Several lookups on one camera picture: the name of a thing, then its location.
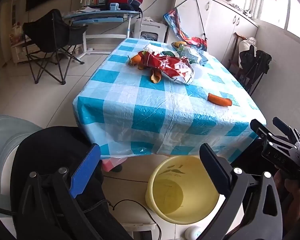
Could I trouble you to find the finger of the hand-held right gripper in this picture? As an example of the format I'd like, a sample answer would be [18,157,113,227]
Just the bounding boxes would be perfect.
[272,117,300,147]
[250,119,273,147]

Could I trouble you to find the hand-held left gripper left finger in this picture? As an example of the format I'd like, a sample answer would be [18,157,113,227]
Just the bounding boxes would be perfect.
[16,143,102,240]

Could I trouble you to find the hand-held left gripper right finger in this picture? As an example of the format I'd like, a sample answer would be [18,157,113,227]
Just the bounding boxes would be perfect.
[199,143,283,240]

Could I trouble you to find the yellow plastic bucket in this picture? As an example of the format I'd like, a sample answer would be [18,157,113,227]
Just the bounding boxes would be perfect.
[145,155,227,225]

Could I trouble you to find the orange red sausage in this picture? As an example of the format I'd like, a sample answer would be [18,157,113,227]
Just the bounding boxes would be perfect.
[207,93,233,107]

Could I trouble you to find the clear plastic cup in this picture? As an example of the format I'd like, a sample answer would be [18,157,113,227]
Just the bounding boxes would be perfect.
[191,64,204,80]

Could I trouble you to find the clear plastic bottle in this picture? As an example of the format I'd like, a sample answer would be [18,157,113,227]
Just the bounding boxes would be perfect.
[184,46,209,67]

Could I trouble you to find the curled orange peel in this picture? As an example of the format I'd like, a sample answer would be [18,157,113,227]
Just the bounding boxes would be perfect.
[149,69,163,84]

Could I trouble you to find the red snack bag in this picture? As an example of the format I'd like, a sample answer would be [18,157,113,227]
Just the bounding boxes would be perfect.
[142,51,195,86]

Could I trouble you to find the white tissue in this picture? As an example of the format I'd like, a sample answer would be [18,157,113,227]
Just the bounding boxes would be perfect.
[144,43,163,54]

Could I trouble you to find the person's right hand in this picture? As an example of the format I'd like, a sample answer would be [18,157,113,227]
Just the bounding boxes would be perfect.
[274,169,300,233]

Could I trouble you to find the pink checkered under cloth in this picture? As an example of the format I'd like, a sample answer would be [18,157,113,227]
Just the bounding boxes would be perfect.
[101,158,124,173]

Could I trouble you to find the black cloth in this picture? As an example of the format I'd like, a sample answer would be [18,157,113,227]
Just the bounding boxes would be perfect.
[10,126,130,240]

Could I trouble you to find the white round device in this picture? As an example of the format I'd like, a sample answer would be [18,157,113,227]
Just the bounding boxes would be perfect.
[185,226,203,240]

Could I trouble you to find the folded black camping chair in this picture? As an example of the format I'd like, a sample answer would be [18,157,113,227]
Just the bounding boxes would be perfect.
[239,46,272,96]

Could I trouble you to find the wooden chair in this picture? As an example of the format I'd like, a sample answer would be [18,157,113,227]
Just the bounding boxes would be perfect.
[227,32,258,85]

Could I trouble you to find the white power strip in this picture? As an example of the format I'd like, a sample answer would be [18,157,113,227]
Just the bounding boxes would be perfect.
[120,222,157,240]

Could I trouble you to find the white sack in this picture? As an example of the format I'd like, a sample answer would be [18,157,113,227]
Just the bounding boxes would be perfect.
[240,37,258,53]

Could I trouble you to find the blue checkered tablecloth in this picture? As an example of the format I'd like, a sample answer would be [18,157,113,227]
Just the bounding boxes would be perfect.
[72,37,267,164]

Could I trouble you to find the patterned glass dish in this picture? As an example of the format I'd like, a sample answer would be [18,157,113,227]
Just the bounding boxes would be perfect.
[171,42,190,51]

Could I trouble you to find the window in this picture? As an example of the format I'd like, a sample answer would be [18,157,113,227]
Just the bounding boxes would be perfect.
[236,0,300,38]

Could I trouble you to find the colourful hanging kite bag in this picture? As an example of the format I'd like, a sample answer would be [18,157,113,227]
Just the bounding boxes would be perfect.
[164,0,208,52]

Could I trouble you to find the white low cabinet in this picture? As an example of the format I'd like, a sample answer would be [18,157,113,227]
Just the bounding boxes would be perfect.
[10,39,41,64]

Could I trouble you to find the open black folding chair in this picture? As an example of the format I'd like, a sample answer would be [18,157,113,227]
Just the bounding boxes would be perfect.
[22,9,88,85]

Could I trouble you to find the blue study desk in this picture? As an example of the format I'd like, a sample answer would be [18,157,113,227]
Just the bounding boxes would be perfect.
[62,10,143,56]

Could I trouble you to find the white papers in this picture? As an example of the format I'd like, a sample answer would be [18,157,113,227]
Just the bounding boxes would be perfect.
[76,7,101,13]

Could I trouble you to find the black cable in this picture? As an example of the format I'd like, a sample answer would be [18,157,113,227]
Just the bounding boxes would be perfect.
[104,199,162,240]

